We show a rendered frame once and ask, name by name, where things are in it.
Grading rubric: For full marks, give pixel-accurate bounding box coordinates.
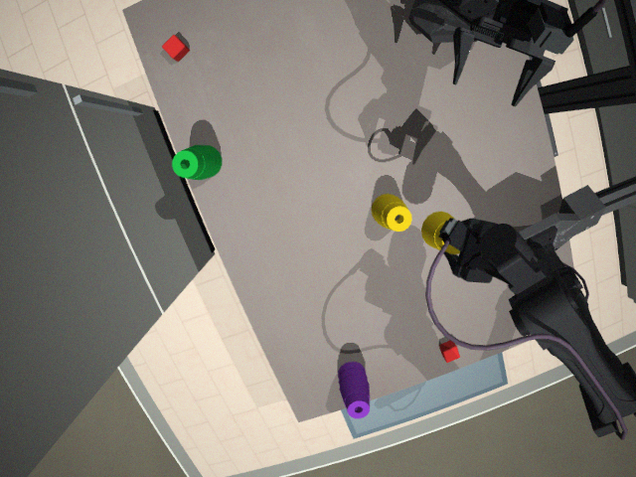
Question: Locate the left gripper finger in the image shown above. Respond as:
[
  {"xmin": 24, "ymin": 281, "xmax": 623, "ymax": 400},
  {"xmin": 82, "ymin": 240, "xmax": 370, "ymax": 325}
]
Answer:
[
  {"xmin": 461, "ymin": 219, "xmax": 482, "ymax": 230},
  {"xmin": 444, "ymin": 251, "xmax": 458, "ymax": 276}
]

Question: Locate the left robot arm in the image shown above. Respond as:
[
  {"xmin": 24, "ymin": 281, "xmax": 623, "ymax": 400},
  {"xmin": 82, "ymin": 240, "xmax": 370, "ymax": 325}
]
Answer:
[{"xmin": 479, "ymin": 224, "xmax": 636, "ymax": 437}]

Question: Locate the red cube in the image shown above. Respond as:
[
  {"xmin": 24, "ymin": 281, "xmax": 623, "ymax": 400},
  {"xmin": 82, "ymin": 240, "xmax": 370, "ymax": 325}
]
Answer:
[
  {"xmin": 162, "ymin": 35, "xmax": 190, "ymax": 62},
  {"xmin": 439, "ymin": 340, "xmax": 460, "ymax": 363}
]

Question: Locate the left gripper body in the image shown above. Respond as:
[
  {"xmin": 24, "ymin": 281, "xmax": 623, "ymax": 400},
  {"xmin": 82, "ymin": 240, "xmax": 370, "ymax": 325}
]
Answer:
[{"xmin": 449, "ymin": 221, "xmax": 503, "ymax": 283}]

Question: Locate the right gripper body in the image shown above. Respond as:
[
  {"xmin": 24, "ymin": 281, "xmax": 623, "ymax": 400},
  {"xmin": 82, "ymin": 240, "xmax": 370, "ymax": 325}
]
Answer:
[{"xmin": 454, "ymin": 0, "xmax": 572, "ymax": 65}]

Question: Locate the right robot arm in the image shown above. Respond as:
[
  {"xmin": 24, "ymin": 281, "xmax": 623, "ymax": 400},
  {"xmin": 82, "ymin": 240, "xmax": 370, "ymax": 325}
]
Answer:
[{"xmin": 438, "ymin": 0, "xmax": 574, "ymax": 54}]

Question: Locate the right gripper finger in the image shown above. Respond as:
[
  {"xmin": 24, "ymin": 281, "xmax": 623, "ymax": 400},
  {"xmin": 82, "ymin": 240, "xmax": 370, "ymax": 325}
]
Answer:
[
  {"xmin": 453, "ymin": 31, "xmax": 475, "ymax": 85},
  {"xmin": 512, "ymin": 60, "xmax": 554, "ymax": 106}
]

